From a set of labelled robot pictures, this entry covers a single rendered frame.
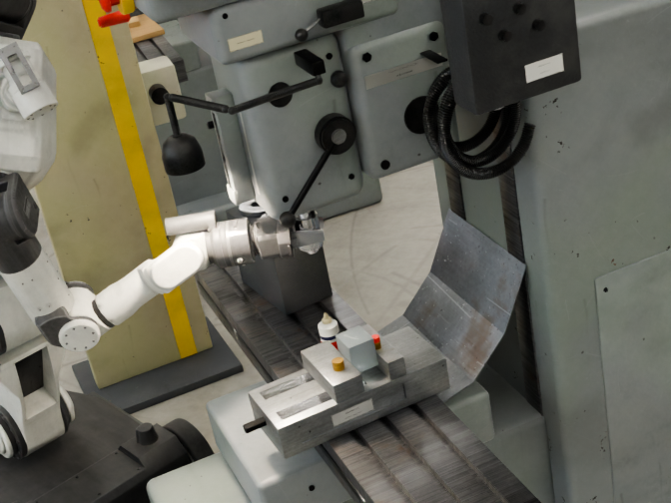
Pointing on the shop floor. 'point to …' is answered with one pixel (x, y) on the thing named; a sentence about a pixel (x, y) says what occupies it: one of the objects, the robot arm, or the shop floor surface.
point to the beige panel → (117, 212)
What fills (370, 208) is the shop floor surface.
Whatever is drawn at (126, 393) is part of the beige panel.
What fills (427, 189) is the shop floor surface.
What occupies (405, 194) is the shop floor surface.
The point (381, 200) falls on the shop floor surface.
